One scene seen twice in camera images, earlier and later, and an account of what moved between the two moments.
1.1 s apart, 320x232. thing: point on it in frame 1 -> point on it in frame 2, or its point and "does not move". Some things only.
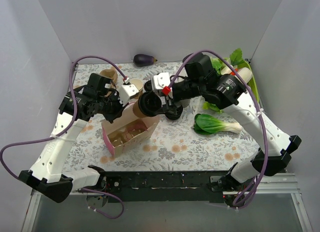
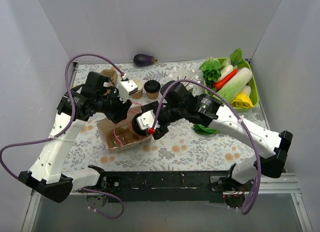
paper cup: (138, 84) does not move
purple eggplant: (141, 60) does not move
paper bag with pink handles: (127, 129) does not move
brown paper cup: (136, 110) -> (131, 128)
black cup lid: (149, 103) -> (136, 128)
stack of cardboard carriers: (111, 74) does not move
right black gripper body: (167, 101) -> (155, 121)
